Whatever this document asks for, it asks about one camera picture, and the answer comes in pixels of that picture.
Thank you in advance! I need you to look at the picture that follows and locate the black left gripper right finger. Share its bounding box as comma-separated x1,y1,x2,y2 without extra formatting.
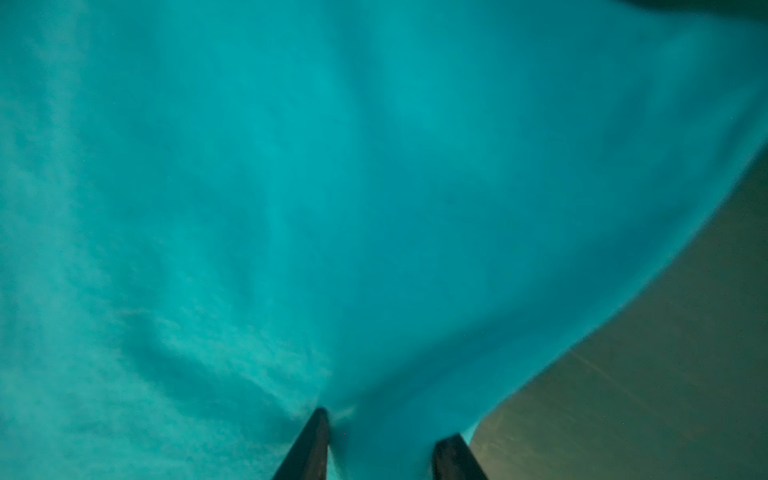
431,434,488,480

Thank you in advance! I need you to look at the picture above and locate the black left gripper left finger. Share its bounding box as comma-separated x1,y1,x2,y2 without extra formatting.
272,407,330,480

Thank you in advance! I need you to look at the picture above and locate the teal printed t-shirt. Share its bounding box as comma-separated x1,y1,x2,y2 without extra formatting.
1,1,767,479

